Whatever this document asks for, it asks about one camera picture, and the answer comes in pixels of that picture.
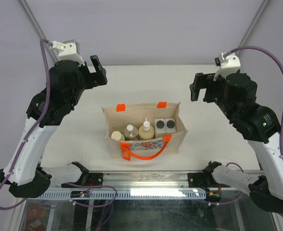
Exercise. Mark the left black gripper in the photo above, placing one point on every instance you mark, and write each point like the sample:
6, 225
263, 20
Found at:
96, 78

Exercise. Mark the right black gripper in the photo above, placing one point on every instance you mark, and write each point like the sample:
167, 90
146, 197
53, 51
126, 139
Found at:
203, 81

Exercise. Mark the white bottle black cap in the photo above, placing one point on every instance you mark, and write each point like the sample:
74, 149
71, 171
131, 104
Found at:
159, 127
170, 126

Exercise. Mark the beige canvas tote bag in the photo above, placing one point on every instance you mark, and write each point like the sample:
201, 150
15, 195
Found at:
118, 117

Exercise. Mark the cream pump lotion bottle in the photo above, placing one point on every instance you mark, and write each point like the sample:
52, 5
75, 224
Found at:
146, 131

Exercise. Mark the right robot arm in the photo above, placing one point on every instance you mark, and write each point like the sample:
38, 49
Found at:
235, 95

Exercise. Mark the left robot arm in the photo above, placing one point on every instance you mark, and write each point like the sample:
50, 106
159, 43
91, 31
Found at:
66, 82

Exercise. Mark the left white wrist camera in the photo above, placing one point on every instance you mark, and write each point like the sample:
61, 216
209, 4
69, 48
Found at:
67, 50

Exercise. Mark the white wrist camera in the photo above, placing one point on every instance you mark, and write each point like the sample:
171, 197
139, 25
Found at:
67, 50
228, 63

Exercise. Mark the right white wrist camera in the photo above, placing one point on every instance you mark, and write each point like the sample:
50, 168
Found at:
228, 63

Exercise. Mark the left aluminium frame post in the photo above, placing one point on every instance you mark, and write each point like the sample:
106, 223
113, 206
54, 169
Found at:
32, 19

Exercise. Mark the aluminium frame post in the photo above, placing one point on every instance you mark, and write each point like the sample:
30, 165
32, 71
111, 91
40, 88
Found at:
32, 19
254, 22

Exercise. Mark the white slotted cable duct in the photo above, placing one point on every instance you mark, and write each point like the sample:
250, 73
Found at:
130, 194

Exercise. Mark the right aluminium frame post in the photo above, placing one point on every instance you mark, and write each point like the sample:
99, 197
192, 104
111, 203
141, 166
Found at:
254, 22

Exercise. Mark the aluminium mounting rail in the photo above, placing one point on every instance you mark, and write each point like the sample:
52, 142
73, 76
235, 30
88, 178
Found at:
150, 179

